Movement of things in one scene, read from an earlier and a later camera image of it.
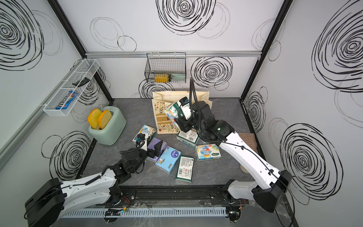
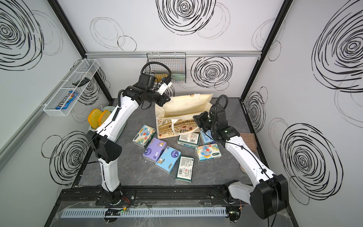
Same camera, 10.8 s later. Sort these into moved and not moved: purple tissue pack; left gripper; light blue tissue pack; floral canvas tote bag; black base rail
Moved: floral canvas tote bag; left gripper
Not moved: light blue tissue pack; purple tissue pack; black base rail
